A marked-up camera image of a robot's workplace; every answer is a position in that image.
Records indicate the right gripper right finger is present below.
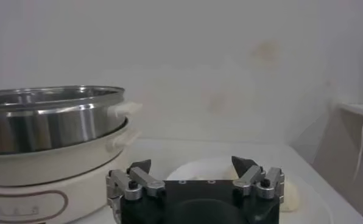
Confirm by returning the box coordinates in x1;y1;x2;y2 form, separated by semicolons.
231;155;286;204

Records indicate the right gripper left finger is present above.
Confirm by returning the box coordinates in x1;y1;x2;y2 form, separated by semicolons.
105;158;167;224

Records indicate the perforated steel steamer basket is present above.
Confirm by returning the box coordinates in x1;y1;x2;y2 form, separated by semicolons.
0;85;143;155

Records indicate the white round plate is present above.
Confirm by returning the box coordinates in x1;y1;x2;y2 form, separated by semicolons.
165;156;334;224

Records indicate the white side table with laptop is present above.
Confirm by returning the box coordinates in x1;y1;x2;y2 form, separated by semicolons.
312;102;363;219

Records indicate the cream electric cooker base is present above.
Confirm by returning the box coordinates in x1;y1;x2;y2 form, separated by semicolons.
0;117;143;224

